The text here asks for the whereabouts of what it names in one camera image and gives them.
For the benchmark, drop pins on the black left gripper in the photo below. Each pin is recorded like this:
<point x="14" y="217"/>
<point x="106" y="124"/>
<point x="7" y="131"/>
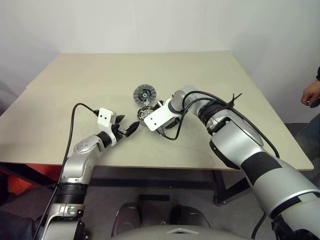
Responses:
<point x="120" y="131"/>

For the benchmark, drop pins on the person's dark sleeved forearm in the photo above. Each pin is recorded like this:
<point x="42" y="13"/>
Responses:
<point x="318" y="73"/>

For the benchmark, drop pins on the dark rounded shape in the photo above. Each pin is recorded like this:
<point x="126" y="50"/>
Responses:
<point x="126" y="217"/>
<point x="187" y="216"/>

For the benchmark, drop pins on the grey robot torso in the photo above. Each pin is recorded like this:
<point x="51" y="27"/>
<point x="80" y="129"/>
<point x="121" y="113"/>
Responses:
<point x="150" y="233"/>

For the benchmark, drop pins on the black zip tie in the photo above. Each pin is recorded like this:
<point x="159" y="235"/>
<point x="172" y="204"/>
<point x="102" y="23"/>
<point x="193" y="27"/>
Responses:
<point x="233" y="100"/>

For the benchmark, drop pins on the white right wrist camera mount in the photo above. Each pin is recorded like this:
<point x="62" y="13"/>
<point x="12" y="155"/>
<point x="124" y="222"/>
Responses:
<point x="162" y="116"/>

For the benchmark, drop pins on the grey motor stator housing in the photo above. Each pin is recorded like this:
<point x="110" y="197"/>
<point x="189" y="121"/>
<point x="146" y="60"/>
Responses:
<point x="143" y="113"/>

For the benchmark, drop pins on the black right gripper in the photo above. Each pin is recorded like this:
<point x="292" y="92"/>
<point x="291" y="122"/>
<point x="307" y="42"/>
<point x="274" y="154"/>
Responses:
<point x="172" y="123"/>

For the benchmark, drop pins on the person's bare hand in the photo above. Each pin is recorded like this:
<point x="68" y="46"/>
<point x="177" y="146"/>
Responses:
<point x="312" y="93"/>

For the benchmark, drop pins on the blue denim fabric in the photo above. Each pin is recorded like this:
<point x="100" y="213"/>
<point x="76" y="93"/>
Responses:
<point x="12" y="225"/>

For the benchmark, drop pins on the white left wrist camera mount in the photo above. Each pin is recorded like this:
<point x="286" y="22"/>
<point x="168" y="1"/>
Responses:
<point x="105" y="117"/>

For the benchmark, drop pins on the black table frame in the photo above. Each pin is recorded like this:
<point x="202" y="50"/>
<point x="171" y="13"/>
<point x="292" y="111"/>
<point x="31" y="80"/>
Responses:
<point x="150" y="181"/>

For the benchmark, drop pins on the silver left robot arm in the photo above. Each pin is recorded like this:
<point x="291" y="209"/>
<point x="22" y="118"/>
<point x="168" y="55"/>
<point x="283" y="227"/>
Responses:
<point x="75" y="165"/>

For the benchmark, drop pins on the person's grey trousers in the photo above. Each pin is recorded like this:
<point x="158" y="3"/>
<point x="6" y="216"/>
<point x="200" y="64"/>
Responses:
<point x="312" y="135"/>

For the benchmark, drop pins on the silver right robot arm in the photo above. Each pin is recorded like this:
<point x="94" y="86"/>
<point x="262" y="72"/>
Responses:
<point x="237" y="140"/>

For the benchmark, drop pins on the red orange bag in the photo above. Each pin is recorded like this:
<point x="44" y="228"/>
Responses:
<point x="17" y="185"/>

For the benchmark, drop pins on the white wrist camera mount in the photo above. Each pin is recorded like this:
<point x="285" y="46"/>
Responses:
<point x="105" y="117"/>
<point x="162" y="116"/>

